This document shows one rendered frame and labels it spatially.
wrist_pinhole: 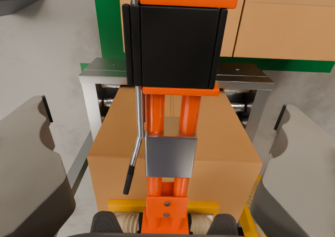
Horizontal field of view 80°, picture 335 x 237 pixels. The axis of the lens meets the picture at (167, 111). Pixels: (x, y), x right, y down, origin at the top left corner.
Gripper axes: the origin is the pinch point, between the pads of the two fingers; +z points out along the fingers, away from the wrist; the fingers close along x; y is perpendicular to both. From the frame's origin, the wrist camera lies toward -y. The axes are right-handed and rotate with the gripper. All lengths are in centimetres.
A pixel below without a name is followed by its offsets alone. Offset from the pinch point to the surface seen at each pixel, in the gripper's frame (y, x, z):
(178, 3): -4.4, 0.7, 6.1
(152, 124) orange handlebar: 7.9, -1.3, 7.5
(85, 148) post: 79, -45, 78
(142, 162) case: 28.6, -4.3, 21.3
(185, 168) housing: 14.2, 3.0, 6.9
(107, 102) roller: 37, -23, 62
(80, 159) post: 79, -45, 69
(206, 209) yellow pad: 42.8, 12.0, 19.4
